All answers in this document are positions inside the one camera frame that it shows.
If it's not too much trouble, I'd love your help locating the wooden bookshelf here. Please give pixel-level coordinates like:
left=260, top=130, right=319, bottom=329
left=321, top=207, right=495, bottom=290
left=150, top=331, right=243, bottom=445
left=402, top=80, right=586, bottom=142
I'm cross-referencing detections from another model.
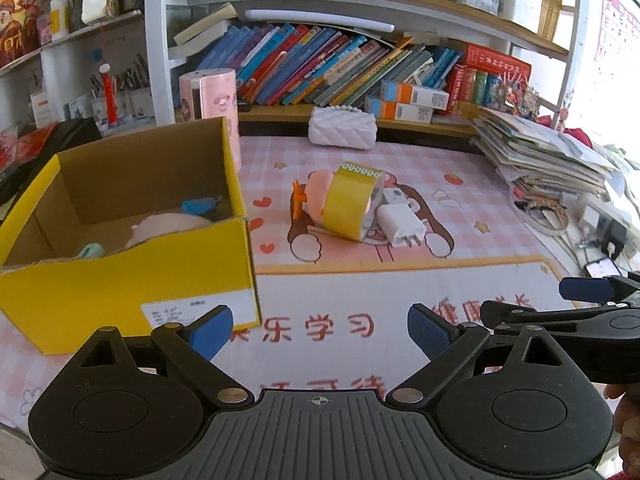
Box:
left=144, top=0, right=588, bottom=126

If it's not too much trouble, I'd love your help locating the red plastic bag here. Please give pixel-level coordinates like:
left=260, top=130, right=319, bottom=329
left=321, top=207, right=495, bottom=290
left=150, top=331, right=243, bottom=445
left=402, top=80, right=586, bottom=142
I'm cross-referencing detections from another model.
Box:
left=0, top=122, right=58, bottom=171

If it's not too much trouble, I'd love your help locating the black keyboard case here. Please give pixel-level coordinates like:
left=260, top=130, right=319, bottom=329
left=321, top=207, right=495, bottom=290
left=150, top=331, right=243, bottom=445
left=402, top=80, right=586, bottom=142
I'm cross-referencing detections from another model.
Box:
left=1, top=118, right=102, bottom=205

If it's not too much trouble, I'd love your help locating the pink plush pig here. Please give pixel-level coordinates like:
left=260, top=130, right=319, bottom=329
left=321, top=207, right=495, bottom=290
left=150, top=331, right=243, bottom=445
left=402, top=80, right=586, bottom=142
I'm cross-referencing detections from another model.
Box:
left=125, top=212, right=213, bottom=248

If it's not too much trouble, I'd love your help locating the pink cylindrical pen holder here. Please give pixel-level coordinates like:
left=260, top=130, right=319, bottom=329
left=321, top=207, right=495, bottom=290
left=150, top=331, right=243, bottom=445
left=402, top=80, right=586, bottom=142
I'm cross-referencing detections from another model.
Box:
left=179, top=68, right=242, bottom=171

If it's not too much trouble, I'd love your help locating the white power adapter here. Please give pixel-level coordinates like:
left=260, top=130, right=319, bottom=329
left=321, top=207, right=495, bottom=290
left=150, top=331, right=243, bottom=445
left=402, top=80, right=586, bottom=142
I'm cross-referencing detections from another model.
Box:
left=375, top=188, right=426, bottom=248

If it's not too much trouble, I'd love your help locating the smartphone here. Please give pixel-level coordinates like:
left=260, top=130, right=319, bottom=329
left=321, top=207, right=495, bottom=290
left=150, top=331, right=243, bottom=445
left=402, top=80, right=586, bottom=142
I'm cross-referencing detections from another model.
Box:
left=584, top=257, right=623, bottom=278

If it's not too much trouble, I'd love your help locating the stack of papers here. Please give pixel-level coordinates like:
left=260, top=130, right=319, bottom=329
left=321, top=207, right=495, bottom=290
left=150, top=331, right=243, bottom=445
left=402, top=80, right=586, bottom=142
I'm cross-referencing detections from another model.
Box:
left=472, top=108, right=622, bottom=198

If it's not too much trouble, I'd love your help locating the yellow tape roll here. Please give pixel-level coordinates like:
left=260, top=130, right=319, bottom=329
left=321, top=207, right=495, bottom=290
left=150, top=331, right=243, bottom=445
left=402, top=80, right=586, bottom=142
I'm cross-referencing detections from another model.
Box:
left=322, top=162, right=386, bottom=242

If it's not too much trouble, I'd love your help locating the red thick dictionary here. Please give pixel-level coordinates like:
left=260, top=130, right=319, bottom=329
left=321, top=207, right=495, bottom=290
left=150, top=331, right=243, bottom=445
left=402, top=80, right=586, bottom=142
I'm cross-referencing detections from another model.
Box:
left=462, top=44, right=532, bottom=81

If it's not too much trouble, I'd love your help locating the pink handheld fan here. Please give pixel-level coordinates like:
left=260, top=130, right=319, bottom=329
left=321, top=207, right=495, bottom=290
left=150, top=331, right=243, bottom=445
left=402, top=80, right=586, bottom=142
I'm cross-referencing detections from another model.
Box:
left=292, top=169, right=334, bottom=224

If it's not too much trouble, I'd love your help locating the orange white box lower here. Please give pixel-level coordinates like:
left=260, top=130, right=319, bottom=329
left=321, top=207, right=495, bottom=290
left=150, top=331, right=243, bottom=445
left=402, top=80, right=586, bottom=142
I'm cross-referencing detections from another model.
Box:
left=364, top=96, right=434, bottom=124

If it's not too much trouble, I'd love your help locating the yellow cardboard box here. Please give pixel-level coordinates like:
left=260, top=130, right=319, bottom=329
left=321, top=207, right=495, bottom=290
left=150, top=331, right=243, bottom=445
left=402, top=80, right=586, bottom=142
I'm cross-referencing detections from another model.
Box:
left=1, top=118, right=262, bottom=354

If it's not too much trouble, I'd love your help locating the white power strip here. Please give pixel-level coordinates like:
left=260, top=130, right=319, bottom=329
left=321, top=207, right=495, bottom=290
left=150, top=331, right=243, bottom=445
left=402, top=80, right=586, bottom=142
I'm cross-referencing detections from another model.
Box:
left=575, top=194, right=639, bottom=257

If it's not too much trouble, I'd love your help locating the person right hand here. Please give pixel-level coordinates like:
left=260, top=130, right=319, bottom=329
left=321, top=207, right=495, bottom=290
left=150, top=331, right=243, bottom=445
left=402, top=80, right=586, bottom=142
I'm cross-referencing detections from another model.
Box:
left=604, top=384, right=640, bottom=479

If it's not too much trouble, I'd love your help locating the white quilted handbag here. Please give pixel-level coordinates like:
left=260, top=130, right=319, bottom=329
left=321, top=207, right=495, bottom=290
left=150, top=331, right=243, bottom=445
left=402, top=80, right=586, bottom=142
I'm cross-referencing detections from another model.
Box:
left=308, top=105, right=378, bottom=151

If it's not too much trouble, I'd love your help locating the orange white box upper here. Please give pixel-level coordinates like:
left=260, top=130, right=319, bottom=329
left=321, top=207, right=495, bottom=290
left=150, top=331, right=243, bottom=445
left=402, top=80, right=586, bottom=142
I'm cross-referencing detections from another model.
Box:
left=381, top=80, right=449, bottom=110

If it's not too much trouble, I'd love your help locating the mint green stapler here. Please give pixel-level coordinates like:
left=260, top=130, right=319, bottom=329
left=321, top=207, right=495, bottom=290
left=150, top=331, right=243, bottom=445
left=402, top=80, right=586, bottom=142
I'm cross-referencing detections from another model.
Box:
left=77, top=243, right=105, bottom=259

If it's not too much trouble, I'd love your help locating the fortune god figure box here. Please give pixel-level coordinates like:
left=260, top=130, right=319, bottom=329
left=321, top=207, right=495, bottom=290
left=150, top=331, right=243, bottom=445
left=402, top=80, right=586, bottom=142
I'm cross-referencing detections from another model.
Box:
left=0, top=0, right=42, bottom=67

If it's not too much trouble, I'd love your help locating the orange white box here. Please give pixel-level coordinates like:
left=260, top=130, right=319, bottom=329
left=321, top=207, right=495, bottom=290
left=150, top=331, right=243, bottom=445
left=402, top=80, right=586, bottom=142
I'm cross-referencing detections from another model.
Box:
left=364, top=96, right=434, bottom=124
left=381, top=80, right=449, bottom=110

